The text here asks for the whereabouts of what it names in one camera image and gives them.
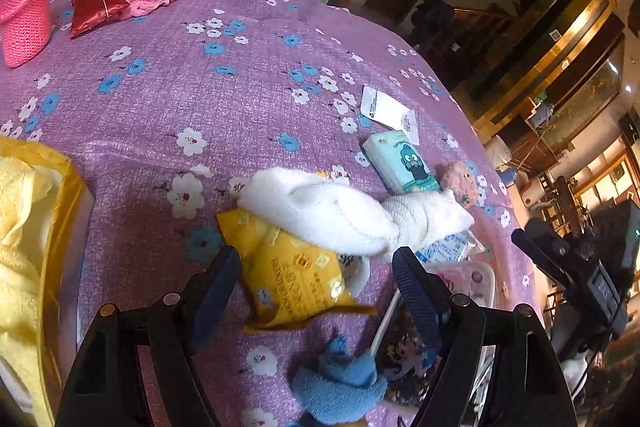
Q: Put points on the pink fluffy plush toy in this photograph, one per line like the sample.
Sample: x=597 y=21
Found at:
x=459 y=179

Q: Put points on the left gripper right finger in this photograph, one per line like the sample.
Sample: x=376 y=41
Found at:
x=527 y=386

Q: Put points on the blue white wipe packet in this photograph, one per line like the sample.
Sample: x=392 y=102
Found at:
x=453 y=248

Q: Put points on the white towel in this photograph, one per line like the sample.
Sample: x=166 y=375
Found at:
x=340 y=218

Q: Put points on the pink bottle knitted sleeve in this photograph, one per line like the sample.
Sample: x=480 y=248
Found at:
x=25 y=30

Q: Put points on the gold storage box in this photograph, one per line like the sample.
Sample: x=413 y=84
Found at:
x=58 y=323

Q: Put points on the clear cartoon zip pouch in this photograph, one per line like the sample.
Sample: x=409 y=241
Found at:
x=406 y=358

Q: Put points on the yellow towel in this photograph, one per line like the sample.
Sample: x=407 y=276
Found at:
x=27 y=198

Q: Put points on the purple floral tablecloth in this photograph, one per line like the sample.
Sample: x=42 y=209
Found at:
x=160 y=112

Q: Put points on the yellow snack packet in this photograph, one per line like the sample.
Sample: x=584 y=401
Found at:
x=290 y=282

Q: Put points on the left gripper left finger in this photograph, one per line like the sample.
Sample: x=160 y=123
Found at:
x=105 y=386

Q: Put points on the blue cloth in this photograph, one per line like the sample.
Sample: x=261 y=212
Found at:
x=338 y=388

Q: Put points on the white plastic bucket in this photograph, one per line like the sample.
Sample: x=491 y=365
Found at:
x=498 y=153

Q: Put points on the small white sachet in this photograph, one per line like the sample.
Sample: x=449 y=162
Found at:
x=383 y=109

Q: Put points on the red satin pouch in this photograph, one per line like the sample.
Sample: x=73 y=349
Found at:
x=90 y=14

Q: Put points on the teal tissue pack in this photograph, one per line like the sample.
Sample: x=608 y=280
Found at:
x=398 y=163

